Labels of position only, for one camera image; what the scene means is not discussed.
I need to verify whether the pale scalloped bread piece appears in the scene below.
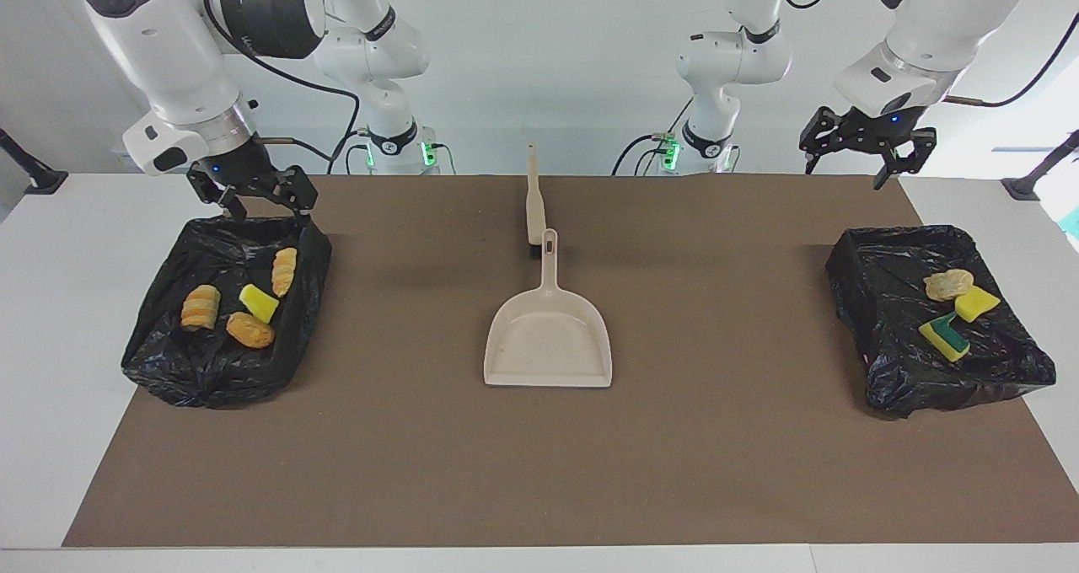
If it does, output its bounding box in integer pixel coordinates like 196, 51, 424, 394
271, 247, 298, 297

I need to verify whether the yellow sponge wedge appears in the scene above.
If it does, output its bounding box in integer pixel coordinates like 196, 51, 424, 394
239, 283, 280, 324

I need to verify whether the pale chunky bread piece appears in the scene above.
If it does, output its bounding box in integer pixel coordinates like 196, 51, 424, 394
180, 284, 222, 331

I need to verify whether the orange brown bread roll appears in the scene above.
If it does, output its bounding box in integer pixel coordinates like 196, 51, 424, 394
225, 312, 276, 351

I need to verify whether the round pale bread piece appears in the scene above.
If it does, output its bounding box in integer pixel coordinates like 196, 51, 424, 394
923, 270, 975, 302

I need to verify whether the curled yellow sponge piece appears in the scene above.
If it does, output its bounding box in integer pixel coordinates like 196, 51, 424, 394
953, 286, 1002, 322

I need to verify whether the green and yellow sponge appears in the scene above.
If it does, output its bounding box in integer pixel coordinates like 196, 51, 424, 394
918, 312, 971, 363

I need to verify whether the beige hand brush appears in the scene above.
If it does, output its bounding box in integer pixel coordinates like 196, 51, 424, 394
526, 142, 549, 258

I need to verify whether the beige plastic dustpan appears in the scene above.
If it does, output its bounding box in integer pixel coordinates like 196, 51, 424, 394
483, 228, 614, 388

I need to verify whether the black bag lined bin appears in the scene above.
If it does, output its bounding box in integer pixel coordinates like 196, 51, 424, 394
121, 214, 333, 410
825, 224, 1058, 420

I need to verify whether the brown table mat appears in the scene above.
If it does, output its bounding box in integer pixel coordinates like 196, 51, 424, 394
62, 174, 1079, 549

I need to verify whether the black right base cable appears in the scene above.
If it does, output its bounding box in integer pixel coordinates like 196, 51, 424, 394
344, 129, 373, 175

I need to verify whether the black base cable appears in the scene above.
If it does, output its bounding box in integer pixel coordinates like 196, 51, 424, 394
344, 129, 373, 175
613, 101, 694, 175

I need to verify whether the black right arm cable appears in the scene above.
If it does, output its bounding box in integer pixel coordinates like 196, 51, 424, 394
202, 0, 362, 165

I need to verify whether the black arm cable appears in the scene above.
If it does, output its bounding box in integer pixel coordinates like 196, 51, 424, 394
202, 0, 362, 165
776, 0, 1079, 109

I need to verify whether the black camera stand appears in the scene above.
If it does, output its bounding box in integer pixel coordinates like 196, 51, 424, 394
1001, 130, 1079, 201
0, 128, 68, 195

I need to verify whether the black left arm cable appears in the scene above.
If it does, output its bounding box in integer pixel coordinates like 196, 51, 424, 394
776, 0, 1079, 109

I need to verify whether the black left base cable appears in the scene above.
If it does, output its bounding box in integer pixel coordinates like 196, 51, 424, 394
613, 101, 694, 175

